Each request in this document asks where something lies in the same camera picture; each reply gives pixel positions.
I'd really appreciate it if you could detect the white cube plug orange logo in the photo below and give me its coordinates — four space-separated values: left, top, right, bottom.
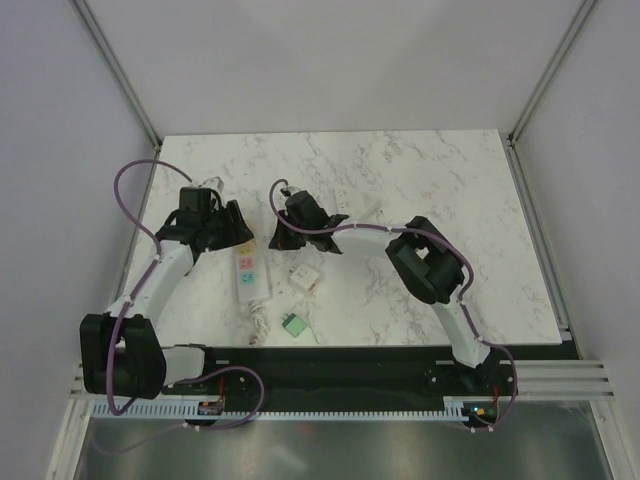
288 264 321 294

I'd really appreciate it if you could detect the long white power strip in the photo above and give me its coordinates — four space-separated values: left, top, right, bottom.
232 207 275 302

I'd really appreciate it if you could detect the green plug adapter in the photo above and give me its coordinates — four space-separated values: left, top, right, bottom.
281 313 308 338

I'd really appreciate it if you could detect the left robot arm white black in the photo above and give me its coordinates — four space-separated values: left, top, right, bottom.
79 187 254 399

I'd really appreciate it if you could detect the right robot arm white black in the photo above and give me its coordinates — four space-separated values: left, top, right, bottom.
269 180 494 394

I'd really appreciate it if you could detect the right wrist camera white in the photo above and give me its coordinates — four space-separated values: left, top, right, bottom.
280 185 301 198

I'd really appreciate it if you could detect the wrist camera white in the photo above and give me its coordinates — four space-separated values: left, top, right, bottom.
280 185 301 198
199 176 224 193

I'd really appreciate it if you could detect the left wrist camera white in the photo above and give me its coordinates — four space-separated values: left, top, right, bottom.
199 176 224 193

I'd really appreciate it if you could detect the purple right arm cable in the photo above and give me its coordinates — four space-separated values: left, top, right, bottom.
269 178 519 434

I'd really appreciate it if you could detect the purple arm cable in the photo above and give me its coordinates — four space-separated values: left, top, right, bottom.
104 159 265 454
269 178 519 434

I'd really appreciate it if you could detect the white coiled cord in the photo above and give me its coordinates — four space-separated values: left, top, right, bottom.
247 299 269 347

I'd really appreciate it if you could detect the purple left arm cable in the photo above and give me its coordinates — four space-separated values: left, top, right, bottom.
104 159 265 454

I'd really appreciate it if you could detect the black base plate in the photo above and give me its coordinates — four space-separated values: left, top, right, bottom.
162 346 515 411

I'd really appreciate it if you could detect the aluminium rail profile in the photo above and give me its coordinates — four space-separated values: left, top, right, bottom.
69 357 617 401

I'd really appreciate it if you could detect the right aluminium frame post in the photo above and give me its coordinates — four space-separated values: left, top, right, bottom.
506 0 600 148

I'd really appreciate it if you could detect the aluminium frame post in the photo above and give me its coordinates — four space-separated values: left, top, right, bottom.
506 0 600 148
69 0 162 153

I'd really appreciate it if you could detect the left aluminium frame post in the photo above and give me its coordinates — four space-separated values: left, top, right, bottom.
69 0 162 153

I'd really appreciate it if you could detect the white slotted cable duct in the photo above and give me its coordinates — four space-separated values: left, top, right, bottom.
119 397 501 424

